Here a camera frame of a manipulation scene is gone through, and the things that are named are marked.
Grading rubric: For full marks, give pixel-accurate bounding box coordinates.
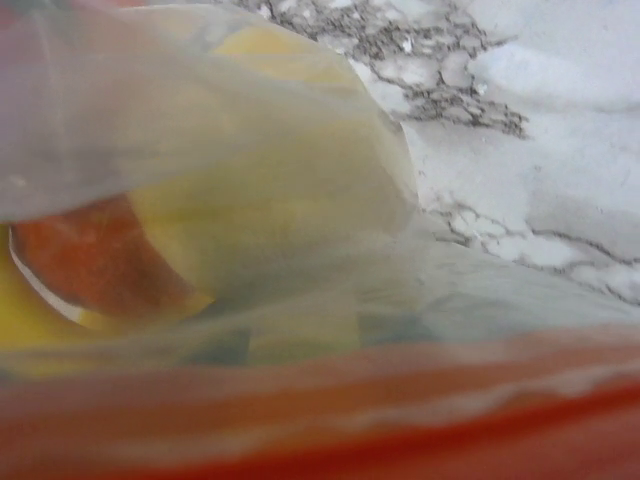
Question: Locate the fake tan pear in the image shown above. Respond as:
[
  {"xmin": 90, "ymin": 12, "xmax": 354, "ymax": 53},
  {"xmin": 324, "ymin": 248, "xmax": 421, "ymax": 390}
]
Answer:
[{"xmin": 128, "ymin": 24, "xmax": 418, "ymax": 299}]

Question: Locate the orange zip clear bag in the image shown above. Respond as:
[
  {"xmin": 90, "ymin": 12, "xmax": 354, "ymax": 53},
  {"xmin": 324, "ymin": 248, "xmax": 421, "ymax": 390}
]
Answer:
[{"xmin": 1, "ymin": 1, "xmax": 639, "ymax": 479}]

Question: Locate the fake orange tomato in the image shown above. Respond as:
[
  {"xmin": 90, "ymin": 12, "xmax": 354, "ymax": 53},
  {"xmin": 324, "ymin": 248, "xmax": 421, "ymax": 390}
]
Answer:
[{"xmin": 8, "ymin": 195, "xmax": 212, "ymax": 328}]

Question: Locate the fake yellow lemon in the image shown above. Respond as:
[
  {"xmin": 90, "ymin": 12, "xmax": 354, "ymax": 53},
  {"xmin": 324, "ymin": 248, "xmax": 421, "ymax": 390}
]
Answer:
[{"xmin": 1, "ymin": 226, "xmax": 102, "ymax": 378}]

